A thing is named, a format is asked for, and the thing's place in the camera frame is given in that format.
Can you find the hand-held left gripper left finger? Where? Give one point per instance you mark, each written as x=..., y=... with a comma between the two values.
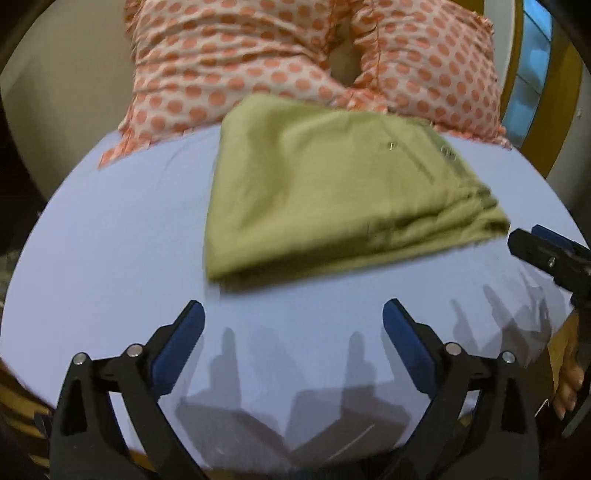
x=181, y=344

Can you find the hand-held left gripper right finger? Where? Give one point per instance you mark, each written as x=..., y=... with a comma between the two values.
x=408, y=344

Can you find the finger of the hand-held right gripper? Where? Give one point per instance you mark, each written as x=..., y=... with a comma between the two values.
x=551, y=234
x=531, y=249

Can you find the olive green pants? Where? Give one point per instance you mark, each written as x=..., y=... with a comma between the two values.
x=332, y=194

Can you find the person's right hand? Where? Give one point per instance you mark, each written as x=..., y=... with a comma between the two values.
x=569, y=369

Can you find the yellow striped dark cloth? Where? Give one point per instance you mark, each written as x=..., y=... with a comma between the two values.
x=21, y=406

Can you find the orange polka dot pillow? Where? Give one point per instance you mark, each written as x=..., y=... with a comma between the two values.
x=221, y=60
x=434, y=64

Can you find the blue window with yellow frame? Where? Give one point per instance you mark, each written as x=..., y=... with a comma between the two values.
x=528, y=69

